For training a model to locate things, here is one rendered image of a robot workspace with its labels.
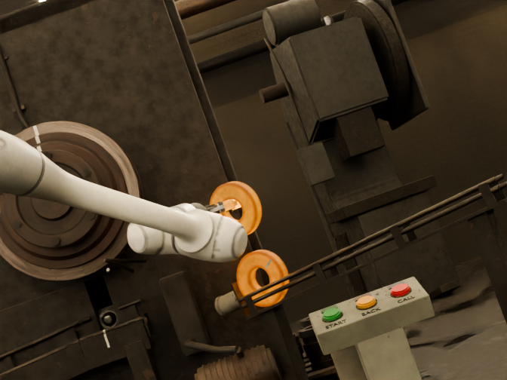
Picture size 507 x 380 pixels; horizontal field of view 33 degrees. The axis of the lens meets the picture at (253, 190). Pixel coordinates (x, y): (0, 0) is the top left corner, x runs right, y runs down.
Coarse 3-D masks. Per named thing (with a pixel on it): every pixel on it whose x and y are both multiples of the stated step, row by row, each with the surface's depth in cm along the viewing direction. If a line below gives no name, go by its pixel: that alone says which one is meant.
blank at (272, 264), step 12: (252, 252) 231; (264, 252) 230; (240, 264) 234; (252, 264) 232; (264, 264) 229; (276, 264) 227; (240, 276) 234; (252, 276) 234; (276, 276) 228; (240, 288) 235; (252, 288) 233; (276, 288) 228; (264, 300) 231; (276, 300) 229
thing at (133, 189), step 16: (32, 128) 249; (48, 128) 249; (64, 128) 249; (80, 128) 249; (112, 144) 248; (128, 160) 248; (128, 176) 247; (128, 192) 247; (128, 224) 246; (0, 240) 247; (16, 256) 246; (112, 256) 246; (32, 272) 246; (48, 272) 246; (64, 272) 246; (80, 272) 246
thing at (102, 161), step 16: (32, 144) 247; (48, 144) 245; (64, 144) 245; (80, 144) 246; (96, 144) 246; (96, 160) 244; (112, 160) 246; (112, 176) 245; (0, 208) 244; (0, 224) 245; (112, 224) 245; (16, 240) 243; (96, 240) 243; (112, 240) 244; (32, 256) 244; (48, 256) 243; (64, 256) 243; (80, 256) 244; (96, 256) 244
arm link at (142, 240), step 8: (176, 208) 209; (136, 224) 198; (128, 232) 200; (136, 232) 198; (144, 232) 197; (152, 232) 197; (160, 232) 198; (128, 240) 200; (136, 240) 198; (144, 240) 197; (152, 240) 197; (160, 240) 198; (168, 240) 199; (136, 248) 199; (144, 248) 198; (152, 248) 198; (160, 248) 200; (168, 248) 200
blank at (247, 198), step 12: (216, 192) 233; (228, 192) 231; (240, 192) 229; (252, 192) 229; (216, 204) 234; (240, 204) 230; (252, 204) 228; (228, 216) 234; (252, 216) 228; (252, 228) 229
